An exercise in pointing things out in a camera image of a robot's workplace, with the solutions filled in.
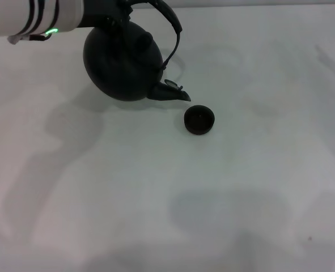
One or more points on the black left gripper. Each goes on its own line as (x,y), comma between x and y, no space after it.
(102,12)

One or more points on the black round teapot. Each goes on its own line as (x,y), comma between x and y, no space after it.
(119,68)

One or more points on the small dark teacup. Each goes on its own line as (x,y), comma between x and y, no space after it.
(199,120)

